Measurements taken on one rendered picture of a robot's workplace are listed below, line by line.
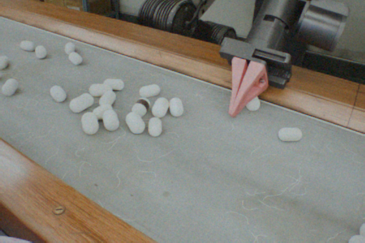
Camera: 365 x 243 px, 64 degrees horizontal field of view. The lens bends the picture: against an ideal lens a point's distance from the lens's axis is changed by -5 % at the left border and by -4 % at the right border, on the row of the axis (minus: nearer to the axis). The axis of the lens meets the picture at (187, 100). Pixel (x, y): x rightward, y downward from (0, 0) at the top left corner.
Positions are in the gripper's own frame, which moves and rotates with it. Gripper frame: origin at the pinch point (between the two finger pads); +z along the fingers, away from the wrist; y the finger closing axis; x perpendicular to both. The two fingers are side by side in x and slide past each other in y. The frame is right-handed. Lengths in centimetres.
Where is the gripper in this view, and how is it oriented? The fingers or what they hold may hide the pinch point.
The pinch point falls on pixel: (233, 110)
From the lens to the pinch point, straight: 43.6
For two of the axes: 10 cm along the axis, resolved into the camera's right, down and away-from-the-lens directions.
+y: 8.4, 3.2, -4.4
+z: -4.4, 8.7, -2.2
